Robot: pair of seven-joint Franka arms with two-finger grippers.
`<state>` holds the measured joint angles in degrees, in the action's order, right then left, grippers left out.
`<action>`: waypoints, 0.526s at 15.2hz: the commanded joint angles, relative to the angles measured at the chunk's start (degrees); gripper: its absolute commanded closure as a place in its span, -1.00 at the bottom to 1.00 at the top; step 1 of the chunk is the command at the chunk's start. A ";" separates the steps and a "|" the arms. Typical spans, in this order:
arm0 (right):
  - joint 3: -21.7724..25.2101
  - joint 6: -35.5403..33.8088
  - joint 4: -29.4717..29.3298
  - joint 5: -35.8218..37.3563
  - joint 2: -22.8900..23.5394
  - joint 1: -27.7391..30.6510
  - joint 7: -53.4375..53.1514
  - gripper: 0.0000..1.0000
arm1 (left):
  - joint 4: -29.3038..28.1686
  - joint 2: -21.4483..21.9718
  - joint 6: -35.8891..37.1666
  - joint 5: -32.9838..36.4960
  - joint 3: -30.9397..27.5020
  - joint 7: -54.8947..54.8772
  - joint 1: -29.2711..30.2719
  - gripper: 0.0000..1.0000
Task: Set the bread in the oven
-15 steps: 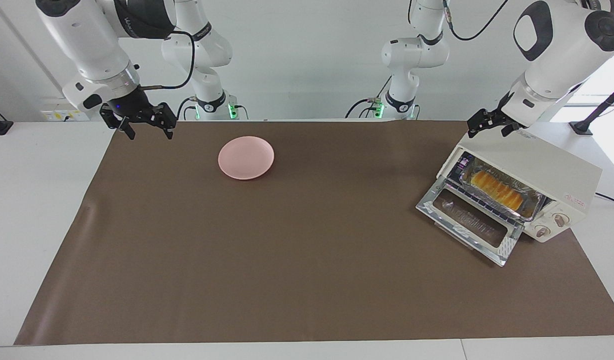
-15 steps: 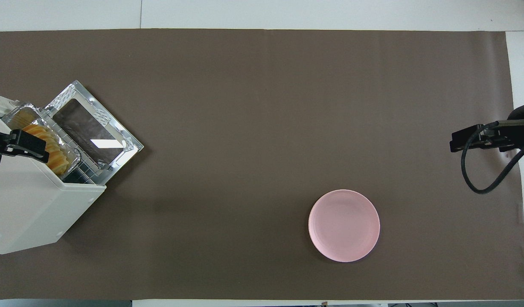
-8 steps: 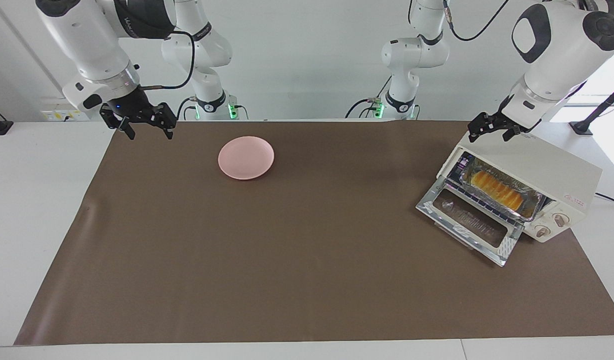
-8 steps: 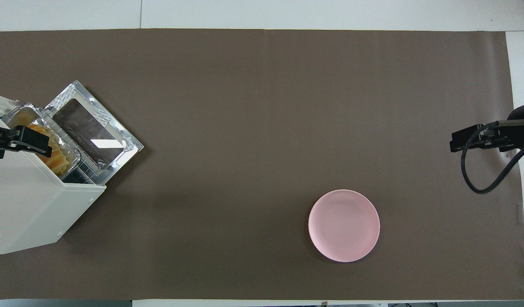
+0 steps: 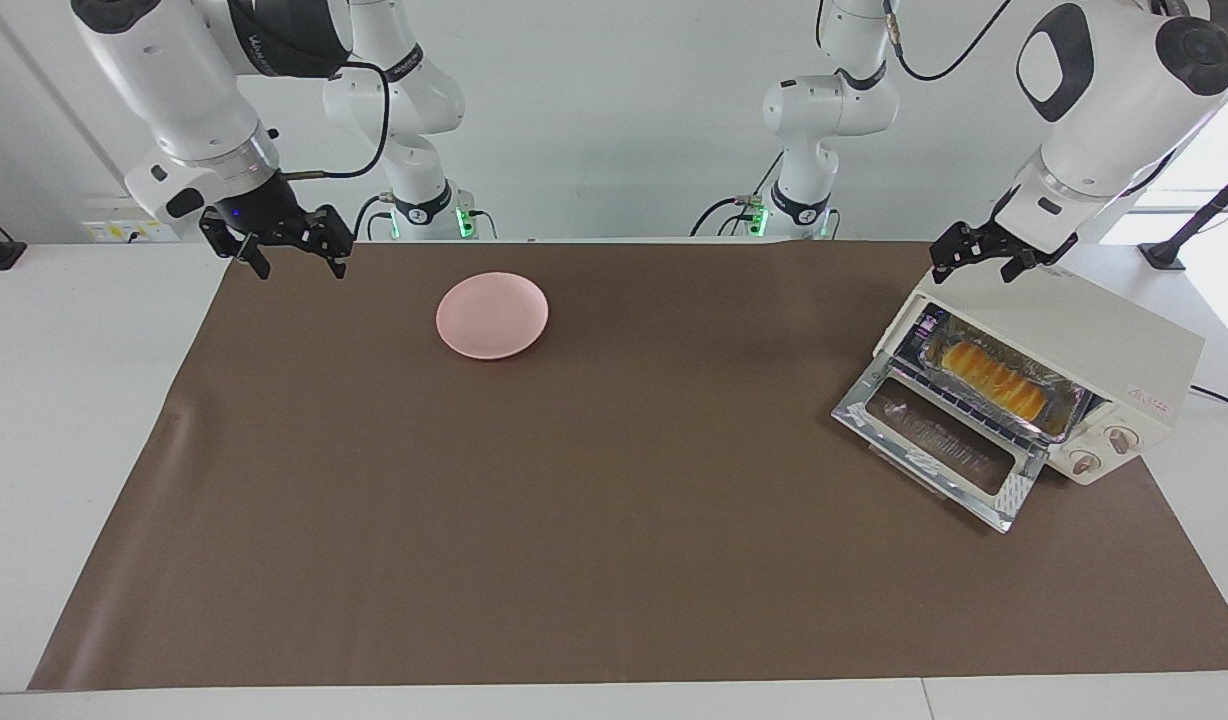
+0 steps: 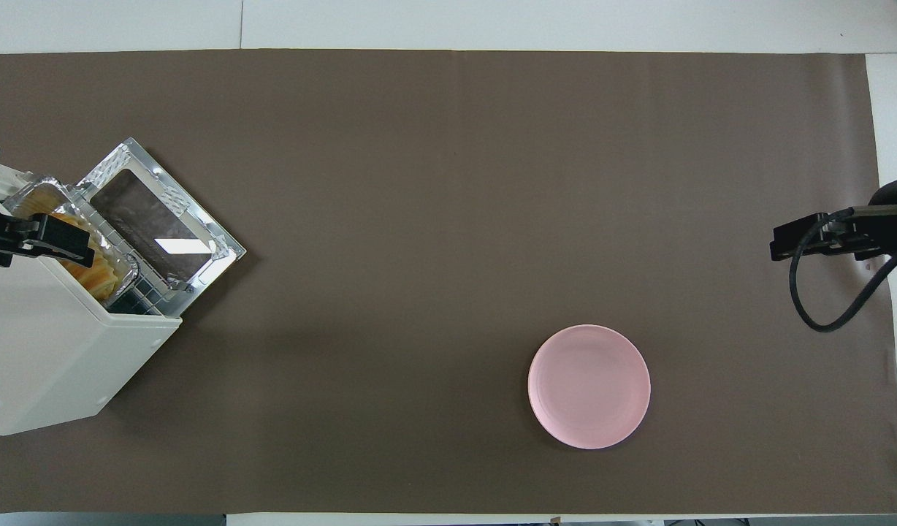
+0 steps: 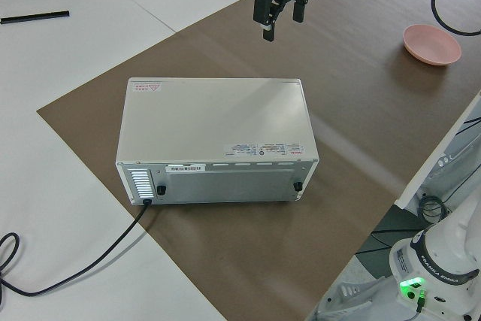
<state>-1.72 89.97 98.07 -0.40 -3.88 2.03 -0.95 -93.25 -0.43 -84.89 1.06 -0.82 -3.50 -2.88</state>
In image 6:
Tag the cream toaster oven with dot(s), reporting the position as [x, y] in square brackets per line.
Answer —
[47, 351]

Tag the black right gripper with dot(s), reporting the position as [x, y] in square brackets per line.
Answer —
[894, 219]

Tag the brown table mat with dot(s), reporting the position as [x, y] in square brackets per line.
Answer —
[456, 183]

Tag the glass oven door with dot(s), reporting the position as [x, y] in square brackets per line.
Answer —
[156, 219]

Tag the sliced yellow bread loaf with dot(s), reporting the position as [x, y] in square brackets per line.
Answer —
[98, 276]

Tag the metal oven rack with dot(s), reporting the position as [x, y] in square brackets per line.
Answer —
[149, 296]

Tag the aluminium foil baking tray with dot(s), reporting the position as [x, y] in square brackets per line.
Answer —
[123, 267]

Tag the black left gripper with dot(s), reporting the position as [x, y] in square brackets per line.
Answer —
[3, 230]

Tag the pink round plate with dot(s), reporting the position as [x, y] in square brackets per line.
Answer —
[589, 387]

